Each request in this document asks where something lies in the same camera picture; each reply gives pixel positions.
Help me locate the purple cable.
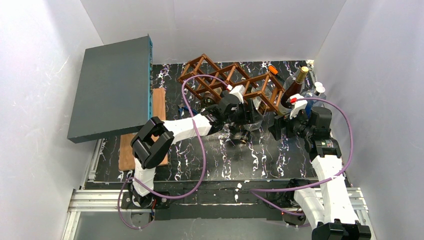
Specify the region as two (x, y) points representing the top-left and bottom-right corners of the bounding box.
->
(118, 74), (233, 231)
(250, 94), (354, 229)

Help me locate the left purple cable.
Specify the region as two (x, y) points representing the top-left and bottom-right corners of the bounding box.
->
(118, 74), (233, 231)

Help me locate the blue square glass bottle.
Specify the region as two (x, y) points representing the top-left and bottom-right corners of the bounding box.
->
(300, 92), (327, 112)

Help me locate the dark bottle gold cap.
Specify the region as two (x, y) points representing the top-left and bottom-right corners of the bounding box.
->
(280, 66), (309, 108)

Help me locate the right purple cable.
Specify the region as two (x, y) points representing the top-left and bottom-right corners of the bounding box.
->
(250, 94), (354, 229)

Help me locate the brown wooden board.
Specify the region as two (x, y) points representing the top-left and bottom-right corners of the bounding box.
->
(118, 87), (166, 171)

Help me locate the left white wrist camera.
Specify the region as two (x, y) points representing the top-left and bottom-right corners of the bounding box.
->
(226, 85), (246, 103)

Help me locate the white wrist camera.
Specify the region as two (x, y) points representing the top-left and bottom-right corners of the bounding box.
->
(288, 93), (308, 120)
(226, 85), (246, 103)

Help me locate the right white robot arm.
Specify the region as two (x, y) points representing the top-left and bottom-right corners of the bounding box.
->
(269, 106), (372, 240)

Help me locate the clear bottle white neck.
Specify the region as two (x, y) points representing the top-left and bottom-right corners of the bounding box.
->
(305, 81), (326, 96)

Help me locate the dark bottle silver cap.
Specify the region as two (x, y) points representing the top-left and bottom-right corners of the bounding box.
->
(200, 88), (222, 109)

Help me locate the dark grey box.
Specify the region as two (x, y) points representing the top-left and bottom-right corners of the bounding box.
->
(67, 35), (153, 144)

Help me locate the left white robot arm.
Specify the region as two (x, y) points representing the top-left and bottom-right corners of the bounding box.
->
(129, 94), (263, 199)

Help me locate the brown wooden wine rack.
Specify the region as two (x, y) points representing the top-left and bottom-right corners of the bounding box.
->
(177, 54), (285, 114)

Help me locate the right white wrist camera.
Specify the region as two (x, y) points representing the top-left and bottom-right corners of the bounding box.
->
(288, 93), (308, 120)

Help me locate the blue cable on table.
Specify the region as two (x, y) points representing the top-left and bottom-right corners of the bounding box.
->
(177, 103), (196, 122)

